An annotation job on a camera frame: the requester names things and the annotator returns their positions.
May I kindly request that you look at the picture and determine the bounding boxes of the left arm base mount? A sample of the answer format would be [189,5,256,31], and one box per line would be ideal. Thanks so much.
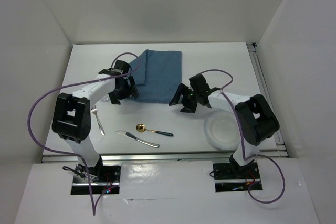
[62,165,121,195]

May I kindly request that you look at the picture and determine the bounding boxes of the blue cloth napkin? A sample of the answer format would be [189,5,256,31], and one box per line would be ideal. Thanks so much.
[130,49,182,104]

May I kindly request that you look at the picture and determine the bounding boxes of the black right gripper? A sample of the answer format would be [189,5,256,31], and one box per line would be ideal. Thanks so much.
[170,83,200,113]

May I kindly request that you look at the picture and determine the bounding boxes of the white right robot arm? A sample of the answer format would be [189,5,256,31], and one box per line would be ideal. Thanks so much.
[169,74,280,178]

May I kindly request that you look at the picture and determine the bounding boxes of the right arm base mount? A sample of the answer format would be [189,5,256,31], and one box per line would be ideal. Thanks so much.
[209,162,263,193]

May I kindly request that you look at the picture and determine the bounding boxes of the clear drinking glass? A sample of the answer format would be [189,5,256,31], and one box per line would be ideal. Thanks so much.
[101,94,109,102]

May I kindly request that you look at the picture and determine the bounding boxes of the silver butter knife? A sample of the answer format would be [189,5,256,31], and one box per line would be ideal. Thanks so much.
[116,130,160,148]

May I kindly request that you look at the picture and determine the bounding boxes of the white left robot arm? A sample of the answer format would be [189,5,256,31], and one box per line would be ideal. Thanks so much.
[51,60,139,182]

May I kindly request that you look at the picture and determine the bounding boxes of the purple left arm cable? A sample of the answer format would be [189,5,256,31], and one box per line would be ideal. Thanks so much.
[27,52,141,216]

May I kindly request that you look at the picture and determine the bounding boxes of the silver fork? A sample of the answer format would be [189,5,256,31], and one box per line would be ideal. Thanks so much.
[91,105,106,136]

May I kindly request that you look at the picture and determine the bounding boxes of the aluminium front rail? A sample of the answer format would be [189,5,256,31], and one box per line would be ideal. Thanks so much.
[40,150,289,163]

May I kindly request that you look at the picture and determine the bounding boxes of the gold spoon dark handle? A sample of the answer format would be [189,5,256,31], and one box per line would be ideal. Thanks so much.
[135,124,174,137]

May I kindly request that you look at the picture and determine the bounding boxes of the white plate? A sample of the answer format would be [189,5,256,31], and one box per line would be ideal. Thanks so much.
[204,110,240,151]

